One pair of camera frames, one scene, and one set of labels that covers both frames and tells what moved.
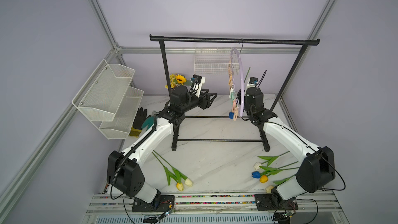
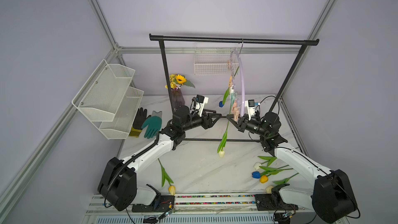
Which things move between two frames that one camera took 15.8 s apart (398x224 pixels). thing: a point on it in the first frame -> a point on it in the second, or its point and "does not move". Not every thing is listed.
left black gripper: (206, 104) -> (208, 124)
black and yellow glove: (140, 118) does not move
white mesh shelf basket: (109, 100) does not move
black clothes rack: (304, 41) does not move
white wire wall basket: (213, 60) does not move
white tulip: (178, 173) -> (222, 148)
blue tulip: (257, 175) does not move
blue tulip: (231, 113) -> (221, 103)
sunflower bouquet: (178, 80) does not move
